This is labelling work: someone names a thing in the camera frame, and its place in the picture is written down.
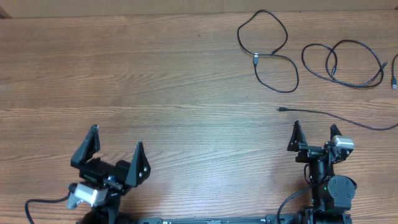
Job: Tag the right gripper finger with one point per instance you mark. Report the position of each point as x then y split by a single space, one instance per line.
334 133
298 140

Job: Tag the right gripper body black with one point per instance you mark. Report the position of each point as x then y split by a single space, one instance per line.
310 152

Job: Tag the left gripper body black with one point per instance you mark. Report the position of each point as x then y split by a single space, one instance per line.
112 176

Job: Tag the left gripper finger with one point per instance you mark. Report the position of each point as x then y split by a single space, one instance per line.
139 169
89 146

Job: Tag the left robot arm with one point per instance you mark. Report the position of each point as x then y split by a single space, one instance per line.
106 213

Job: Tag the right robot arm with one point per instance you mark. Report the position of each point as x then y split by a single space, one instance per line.
331 194

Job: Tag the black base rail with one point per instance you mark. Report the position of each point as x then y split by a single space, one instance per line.
268 219

